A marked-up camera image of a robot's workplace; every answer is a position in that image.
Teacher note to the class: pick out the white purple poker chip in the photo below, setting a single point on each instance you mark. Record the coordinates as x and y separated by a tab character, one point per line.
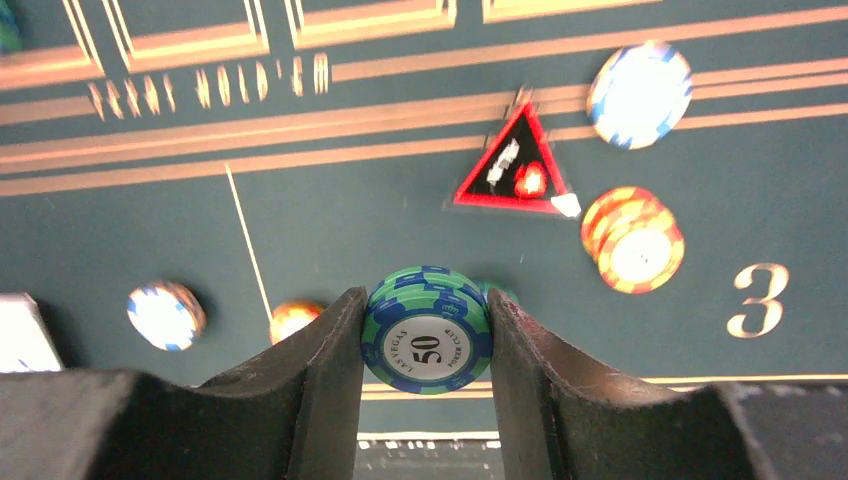
640	94

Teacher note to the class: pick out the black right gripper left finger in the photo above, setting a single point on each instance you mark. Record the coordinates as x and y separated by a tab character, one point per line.
290	412

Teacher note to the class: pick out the blue playing card deck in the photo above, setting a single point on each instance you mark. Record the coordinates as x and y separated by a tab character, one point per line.
26	345

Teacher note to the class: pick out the orange chip stack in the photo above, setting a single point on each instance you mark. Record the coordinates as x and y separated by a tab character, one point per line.
290	317

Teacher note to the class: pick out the teal chip stack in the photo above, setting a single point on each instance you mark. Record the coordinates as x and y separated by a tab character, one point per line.
427	330

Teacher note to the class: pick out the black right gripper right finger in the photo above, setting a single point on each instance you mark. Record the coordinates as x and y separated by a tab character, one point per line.
562	414

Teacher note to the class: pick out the black red all-in triangle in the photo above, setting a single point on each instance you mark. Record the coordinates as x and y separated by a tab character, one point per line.
518	172

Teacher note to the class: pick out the orange poker chip pile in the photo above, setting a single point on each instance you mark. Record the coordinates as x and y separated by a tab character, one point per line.
633	238

